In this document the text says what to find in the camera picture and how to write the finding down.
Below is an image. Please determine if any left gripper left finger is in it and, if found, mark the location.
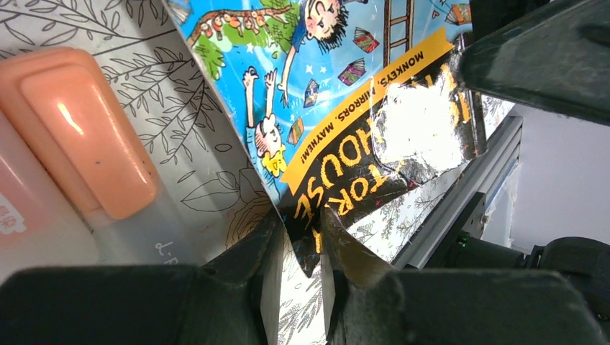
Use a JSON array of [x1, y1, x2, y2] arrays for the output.
[[1, 211, 285, 344]]

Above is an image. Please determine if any treehouse story paperback book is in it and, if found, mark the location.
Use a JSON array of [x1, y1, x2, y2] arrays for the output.
[[165, 1, 487, 275]]

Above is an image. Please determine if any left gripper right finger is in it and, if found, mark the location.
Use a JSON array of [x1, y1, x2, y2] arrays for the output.
[[320, 209, 606, 344]]

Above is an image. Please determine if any grey orange-capped marker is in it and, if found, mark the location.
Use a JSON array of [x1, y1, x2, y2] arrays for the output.
[[1, 47, 199, 265]]

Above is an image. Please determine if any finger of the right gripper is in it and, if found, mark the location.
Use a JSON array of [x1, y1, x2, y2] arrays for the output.
[[459, 1, 609, 125]]

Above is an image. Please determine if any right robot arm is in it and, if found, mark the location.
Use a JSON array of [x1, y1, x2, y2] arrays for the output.
[[458, 1, 609, 328]]

